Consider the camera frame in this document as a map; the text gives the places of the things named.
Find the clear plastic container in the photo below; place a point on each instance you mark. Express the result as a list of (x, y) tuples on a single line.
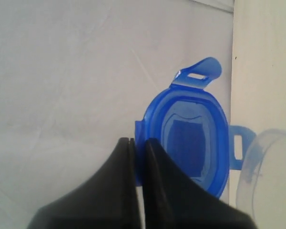
[(261, 191)]

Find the blue plastic lid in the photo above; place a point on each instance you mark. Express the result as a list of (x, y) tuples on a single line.
[(191, 126)]

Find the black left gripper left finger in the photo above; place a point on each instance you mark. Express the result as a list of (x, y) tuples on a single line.
[(107, 200)]

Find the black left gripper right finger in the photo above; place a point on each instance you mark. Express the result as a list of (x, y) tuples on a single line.
[(173, 201)]

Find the white backdrop cloth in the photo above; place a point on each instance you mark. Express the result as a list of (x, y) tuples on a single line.
[(75, 75)]

